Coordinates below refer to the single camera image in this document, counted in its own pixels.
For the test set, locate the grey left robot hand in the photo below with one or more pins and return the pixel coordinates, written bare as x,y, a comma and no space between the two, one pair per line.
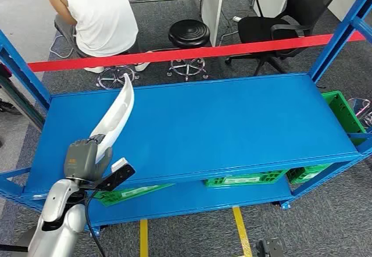
81,159

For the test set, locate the white curved plastic part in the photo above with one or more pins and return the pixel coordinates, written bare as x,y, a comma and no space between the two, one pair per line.
119,112

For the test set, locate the blue metal shelf rack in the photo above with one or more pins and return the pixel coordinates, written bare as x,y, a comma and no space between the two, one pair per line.
189,132

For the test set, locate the clear plastic part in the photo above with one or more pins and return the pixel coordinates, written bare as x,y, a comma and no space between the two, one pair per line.
360,107

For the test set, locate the dark metal beam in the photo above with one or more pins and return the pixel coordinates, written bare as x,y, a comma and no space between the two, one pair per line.
20,101

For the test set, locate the chrome stool base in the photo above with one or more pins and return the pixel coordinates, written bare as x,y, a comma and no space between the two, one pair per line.
116,70

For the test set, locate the yellow floor tape strip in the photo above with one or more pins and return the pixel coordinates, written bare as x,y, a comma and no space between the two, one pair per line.
143,240
242,232

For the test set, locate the person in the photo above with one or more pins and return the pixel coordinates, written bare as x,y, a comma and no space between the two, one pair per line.
99,12

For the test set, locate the red barrier tape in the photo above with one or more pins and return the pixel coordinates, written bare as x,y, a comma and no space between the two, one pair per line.
174,55

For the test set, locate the black round stool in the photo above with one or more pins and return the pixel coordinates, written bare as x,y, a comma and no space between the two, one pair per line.
189,33

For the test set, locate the white power strip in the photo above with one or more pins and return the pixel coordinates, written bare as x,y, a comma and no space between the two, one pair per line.
237,18

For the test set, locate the dark grey device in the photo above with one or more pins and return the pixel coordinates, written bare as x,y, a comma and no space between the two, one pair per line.
270,248

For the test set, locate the black office chair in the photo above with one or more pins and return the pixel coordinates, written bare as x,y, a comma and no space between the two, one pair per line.
261,30

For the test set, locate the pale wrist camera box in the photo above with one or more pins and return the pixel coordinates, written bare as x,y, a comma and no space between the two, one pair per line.
119,174

